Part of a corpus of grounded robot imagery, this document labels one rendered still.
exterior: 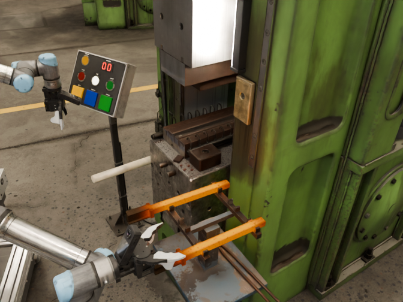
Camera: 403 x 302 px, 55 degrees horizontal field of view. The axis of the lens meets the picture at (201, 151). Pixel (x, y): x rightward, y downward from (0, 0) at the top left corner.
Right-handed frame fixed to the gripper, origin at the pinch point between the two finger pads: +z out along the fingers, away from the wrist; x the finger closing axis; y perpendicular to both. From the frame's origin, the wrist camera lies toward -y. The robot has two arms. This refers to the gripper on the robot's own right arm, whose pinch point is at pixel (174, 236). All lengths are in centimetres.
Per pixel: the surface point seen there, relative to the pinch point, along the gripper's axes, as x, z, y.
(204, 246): 0.7, 10.3, 9.1
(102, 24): -533, 143, 97
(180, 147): -56, 31, 10
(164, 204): -23.8, 7.9, 9.1
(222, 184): -23.2, 32.8, 9.1
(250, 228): 1.4, 28.7, 9.4
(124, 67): -102, 25, -12
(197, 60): -47, 34, -33
